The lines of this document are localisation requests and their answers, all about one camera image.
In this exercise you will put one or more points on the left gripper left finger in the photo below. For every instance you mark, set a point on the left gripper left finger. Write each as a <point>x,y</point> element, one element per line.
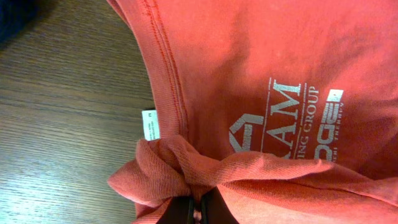
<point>179,211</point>

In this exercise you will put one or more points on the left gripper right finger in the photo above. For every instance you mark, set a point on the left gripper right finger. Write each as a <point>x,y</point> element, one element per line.
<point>214,209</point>

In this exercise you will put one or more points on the orange printed t-shirt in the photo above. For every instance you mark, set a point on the orange printed t-shirt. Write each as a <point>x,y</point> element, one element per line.
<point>288,108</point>

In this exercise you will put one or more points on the folded navy blue shirt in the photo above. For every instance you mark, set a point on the folded navy blue shirt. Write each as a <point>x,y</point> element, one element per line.
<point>19,17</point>

